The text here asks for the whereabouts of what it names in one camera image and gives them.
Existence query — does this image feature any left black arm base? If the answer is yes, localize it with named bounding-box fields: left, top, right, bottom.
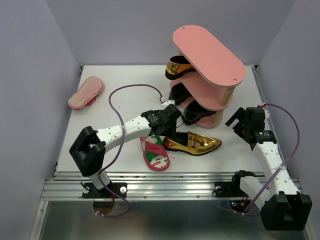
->
left=80, top=181, right=128, bottom=199

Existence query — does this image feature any upturned pink sole sandal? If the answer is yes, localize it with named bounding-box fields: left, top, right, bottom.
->
left=68, top=76, right=105, bottom=110

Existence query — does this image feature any gold metallic loafer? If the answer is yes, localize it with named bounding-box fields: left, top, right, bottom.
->
left=163, top=131, right=222, bottom=156
left=165, top=55, right=197, bottom=81

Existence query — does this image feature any black patent loafer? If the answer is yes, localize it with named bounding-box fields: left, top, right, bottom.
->
left=168, top=83, right=191, bottom=106
left=181, top=100, right=216, bottom=126

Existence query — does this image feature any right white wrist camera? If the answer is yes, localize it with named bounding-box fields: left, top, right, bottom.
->
left=258, top=103, right=270, bottom=121

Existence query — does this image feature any pink three-tier shoe shelf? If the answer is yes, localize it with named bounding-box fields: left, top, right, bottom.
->
left=171, top=25, right=246, bottom=129

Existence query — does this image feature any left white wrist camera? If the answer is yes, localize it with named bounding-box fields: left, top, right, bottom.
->
left=161, top=100, right=175, bottom=110

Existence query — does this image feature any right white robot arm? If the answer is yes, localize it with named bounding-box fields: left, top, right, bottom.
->
left=225, top=104, right=312, bottom=231

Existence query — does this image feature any colourful red-strap sandal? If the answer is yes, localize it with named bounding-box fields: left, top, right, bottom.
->
left=140, top=135, right=170, bottom=172

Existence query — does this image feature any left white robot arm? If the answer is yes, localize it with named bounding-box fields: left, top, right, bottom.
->
left=69, top=103, right=182, bottom=197

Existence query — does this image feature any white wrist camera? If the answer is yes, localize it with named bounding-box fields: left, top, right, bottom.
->
left=161, top=100, right=175, bottom=110
left=258, top=103, right=270, bottom=121

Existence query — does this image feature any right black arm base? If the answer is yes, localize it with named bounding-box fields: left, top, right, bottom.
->
left=211, top=170, right=259, bottom=198

